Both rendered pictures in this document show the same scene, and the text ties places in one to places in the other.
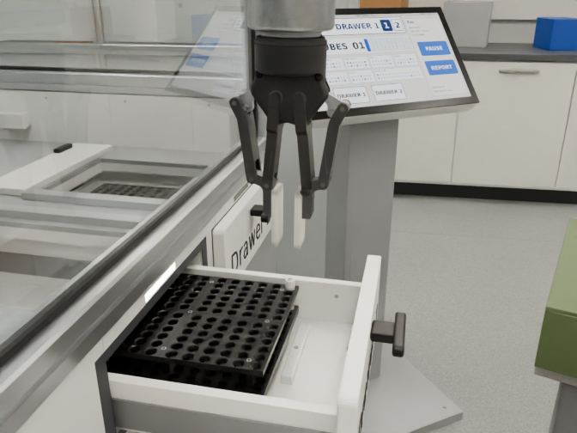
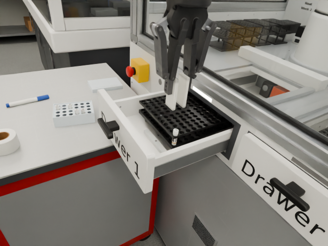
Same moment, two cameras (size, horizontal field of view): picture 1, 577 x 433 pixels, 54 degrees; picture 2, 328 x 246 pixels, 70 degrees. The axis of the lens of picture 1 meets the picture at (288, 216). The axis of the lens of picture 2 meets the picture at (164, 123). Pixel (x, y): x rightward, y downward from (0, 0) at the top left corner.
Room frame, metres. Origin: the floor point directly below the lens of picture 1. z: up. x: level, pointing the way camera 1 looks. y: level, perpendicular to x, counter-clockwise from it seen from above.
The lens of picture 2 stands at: (0.89, -0.33, 1.23)
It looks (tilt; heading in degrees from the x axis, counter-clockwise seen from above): 35 degrees down; 133
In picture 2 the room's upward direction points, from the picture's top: 6 degrees clockwise
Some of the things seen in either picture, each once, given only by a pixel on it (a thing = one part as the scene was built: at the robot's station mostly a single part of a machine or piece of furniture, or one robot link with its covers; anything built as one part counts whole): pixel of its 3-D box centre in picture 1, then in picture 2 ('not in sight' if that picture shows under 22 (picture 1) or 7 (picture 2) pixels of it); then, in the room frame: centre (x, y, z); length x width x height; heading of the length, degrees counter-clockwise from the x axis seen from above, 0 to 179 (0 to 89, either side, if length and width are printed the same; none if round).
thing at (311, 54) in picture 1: (290, 79); (187, 9); (0.61, 0.00, 1.16); 0.08 x 0.07 x 0.09; 77
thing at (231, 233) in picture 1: (247, 227); (294, 196); (0.88, 0.07, 0.87); 0.29 x 0.02 x 0.11; 167
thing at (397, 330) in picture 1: (387, 332); (110, 126); (0.52, -0.11, 0.91); 0.07 x 0.04 x 0.01; 167
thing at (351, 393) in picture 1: (361, 353); (121, 134); (0.52, -0.08, 0.87); 0.29 x 0.02 x 0.11; 167
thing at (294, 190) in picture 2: (262, 210); (292, 191); (0.87, 0.04, 0.91); 0.07 x 0.04 x 0.01; 167
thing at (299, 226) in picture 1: (300, 216); (171, 92); (0.61, -0.01, 1.00); 0.03 x 0.01 x 0.07; 167
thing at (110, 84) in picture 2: not in sight; (105, 84); (0.09, 0.14, 0.77); 0.13 x 0.09 x 0.02; 74
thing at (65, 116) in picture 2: not in sight; (74, 113); (0.24, -0.07, 0.78); 0.12 x 0.08 x 0.04; 66
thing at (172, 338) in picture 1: (191, 334); (188, 117); (0.57, 0.11, 0.87); 0.22 x 0.18 x 0.06; 77
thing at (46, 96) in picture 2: not in sight; (28, 100); (0.05, -0.16, 0.77); 0.14 x 0.02 x 0.02; 83
